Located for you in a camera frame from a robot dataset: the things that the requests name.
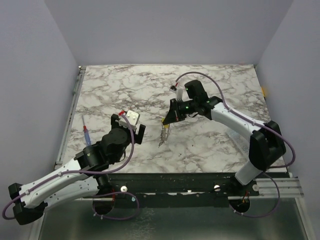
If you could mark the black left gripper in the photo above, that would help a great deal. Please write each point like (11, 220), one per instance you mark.
(138, 138)

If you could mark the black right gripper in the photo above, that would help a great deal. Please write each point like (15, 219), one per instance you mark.
(176, 110)

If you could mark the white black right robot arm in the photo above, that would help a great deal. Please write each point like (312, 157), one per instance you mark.
(265, 143)

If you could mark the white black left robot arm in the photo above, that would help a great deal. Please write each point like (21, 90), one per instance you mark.
(85, 175)

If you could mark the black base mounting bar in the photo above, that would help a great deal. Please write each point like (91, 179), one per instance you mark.
(174, 190)

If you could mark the clear plastic box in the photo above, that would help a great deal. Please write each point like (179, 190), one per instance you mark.
(241, 143)

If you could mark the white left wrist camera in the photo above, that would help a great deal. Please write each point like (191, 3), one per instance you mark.
(129, 118)

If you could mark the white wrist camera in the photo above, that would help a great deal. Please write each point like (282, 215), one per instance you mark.
(129, 118)
(178, 91)

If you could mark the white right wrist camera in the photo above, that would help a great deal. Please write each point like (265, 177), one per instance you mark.
(178, 91)

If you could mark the blue handled screwdriver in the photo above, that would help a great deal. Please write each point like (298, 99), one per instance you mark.
(86, 132)

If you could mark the aluminium table edge rail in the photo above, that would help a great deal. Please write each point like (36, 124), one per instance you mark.
(71, 114)

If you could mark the front aluminium frame rail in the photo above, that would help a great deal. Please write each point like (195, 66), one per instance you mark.
(261, 188)

